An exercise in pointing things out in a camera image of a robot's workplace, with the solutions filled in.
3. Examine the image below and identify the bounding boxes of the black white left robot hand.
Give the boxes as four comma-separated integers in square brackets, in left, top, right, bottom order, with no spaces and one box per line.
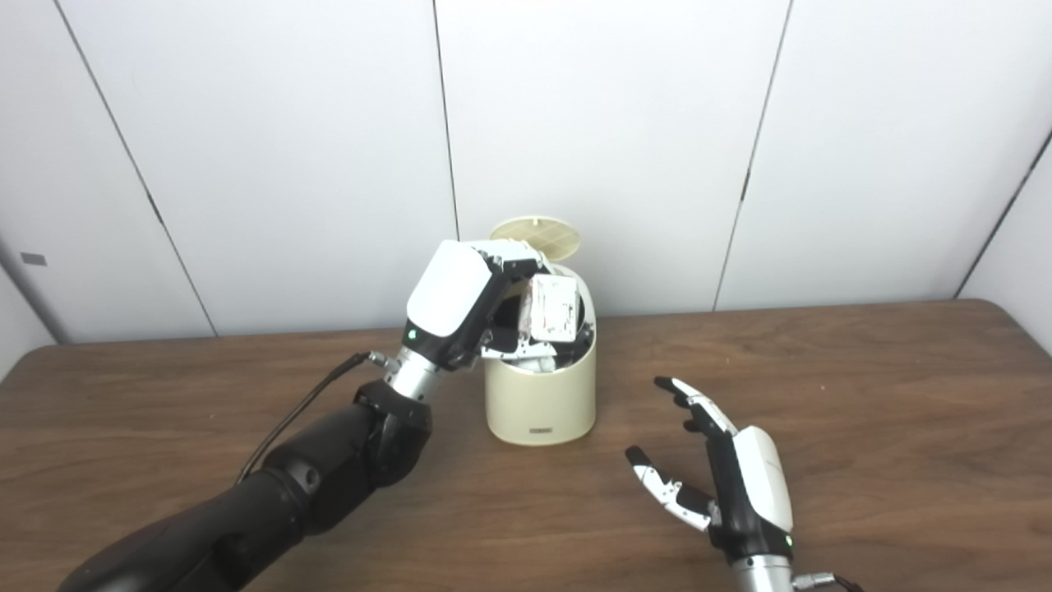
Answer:
[403,239,576,375]

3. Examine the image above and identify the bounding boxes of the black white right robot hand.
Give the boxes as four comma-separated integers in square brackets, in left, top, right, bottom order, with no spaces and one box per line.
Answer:
[625,377,795,565]

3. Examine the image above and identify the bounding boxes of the cream round bin lid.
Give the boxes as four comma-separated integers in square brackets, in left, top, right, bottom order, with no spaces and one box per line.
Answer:
[490,216,581,266]

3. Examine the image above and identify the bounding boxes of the white green milk carton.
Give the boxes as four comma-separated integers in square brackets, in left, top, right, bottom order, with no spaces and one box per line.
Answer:
[526,275,584,345]

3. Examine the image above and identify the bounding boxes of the black bin liner bag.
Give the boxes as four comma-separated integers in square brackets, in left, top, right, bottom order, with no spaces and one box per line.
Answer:
[501,325,595,376]

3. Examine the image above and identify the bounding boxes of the cream-colored desktop trash bin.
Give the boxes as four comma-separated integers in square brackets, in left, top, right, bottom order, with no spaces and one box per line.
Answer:
[484,263,598,446]

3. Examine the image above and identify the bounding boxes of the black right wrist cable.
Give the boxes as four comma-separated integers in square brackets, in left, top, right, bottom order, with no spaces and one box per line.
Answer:
[791,571,865,592]

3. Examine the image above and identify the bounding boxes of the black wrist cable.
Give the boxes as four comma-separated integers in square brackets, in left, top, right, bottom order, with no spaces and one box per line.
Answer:
[237,351,404,486]
[791,571,865,592]

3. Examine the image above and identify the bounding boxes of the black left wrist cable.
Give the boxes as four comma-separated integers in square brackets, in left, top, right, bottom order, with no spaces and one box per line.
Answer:
[237,351,404,486]

